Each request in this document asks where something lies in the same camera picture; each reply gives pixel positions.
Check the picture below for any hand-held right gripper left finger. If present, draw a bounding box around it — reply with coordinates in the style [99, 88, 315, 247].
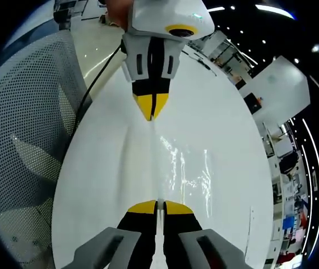
[62, 199, 159, 269]

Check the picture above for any white square pillar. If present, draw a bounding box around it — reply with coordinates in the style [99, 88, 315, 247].
[238, 55, 311, 124]

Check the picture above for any long thin strip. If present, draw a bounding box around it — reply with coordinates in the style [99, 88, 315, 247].
[244, 205, 255, 262]

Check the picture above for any black cable on table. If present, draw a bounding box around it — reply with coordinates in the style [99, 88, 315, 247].
[195, 53, 219, 77]

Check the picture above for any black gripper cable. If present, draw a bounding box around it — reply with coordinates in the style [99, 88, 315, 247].
[74, 44, 127, 142]

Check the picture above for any grey mesh office chair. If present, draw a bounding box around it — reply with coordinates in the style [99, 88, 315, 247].
[0, 30, 94, 266]

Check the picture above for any person's left hand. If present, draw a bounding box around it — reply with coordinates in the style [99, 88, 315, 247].
[103, 0, 135, 32]

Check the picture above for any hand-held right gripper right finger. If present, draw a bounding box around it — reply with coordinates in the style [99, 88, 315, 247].
[162, 200, 251, 269]

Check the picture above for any black box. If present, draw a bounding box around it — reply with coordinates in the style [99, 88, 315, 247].
[242, 93, 263, 115]

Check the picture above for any clear plastic food packaging bag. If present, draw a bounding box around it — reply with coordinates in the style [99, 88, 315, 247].
[119, 117, 214, 269]

